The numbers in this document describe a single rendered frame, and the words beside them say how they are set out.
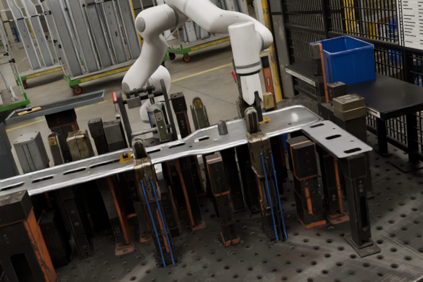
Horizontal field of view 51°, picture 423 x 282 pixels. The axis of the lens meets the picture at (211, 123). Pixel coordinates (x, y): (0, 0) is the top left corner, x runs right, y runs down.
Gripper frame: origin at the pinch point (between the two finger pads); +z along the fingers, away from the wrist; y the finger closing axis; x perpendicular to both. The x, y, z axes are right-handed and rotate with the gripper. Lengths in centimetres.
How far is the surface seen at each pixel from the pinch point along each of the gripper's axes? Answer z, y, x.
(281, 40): 25, -287, 103
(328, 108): 3.4, 1.8, 25.2
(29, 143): -6, -12, -78
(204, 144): 3.5, 6.0, -20.4
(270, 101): -0.2, -10.9, 8.4
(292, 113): 3.5, -2.5, 13.3
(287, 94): 83, -292, 102
